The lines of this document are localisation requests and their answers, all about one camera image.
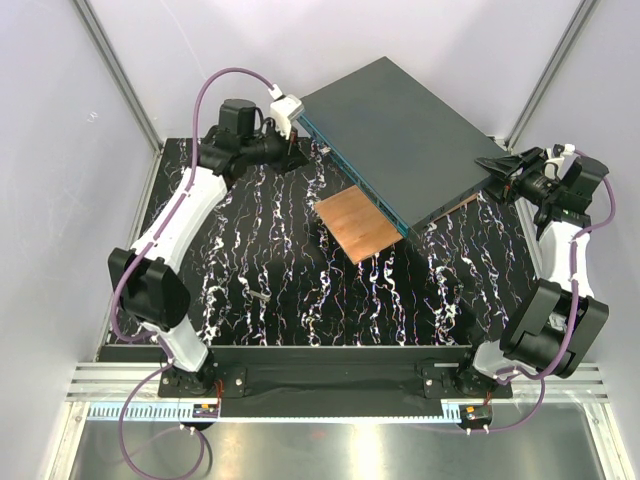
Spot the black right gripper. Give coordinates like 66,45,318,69
470,146,560,207

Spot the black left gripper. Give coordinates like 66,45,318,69
242,119,310,177

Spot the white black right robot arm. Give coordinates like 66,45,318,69
452,144,609,397

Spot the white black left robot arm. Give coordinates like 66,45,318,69
108,95,310,396

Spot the brown wooden board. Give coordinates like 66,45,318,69
315,187,481,265

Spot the black marble pattern mat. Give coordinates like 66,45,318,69
102,137,574,349

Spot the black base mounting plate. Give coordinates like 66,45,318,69
157,344,514,419

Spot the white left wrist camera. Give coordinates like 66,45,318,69
269,84,304,140

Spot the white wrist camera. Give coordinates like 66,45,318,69
543,144,576,179
269,84,304,140

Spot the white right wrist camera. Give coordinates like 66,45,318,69
543,144,576,179

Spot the dark grey network switch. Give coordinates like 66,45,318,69
299,57,506,238

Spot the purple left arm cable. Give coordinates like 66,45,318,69
108,68,281,476

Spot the aluminium rail frame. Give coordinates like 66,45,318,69
65,362,608,403

